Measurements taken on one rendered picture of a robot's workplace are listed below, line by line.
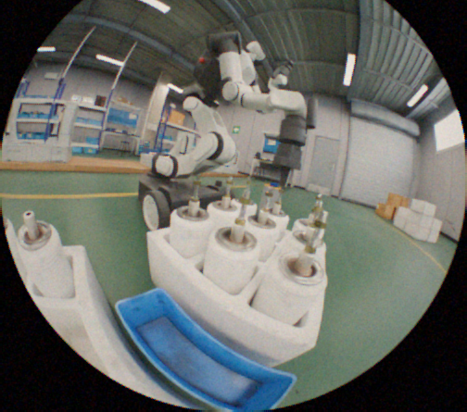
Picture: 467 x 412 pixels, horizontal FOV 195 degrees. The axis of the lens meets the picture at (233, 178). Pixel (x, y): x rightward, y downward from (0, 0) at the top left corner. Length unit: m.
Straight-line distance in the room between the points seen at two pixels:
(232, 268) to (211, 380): 0.27
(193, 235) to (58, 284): 0.26
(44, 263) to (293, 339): 0.32
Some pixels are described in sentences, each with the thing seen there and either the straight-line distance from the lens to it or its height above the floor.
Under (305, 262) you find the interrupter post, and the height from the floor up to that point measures 0.27.
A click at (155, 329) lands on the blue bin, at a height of 0.00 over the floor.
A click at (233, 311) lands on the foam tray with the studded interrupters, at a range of 0.23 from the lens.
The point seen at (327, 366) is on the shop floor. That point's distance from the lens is 0.48.
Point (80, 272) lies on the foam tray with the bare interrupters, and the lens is 0.29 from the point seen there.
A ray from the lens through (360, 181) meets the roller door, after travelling 5.60.
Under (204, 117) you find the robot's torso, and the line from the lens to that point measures 0.76.
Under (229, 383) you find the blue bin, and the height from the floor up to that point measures 0.00.
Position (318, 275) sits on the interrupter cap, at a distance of 0.23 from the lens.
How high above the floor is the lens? 0.38
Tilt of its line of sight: 6 degrees down
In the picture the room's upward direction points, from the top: 12 degrees clockwise
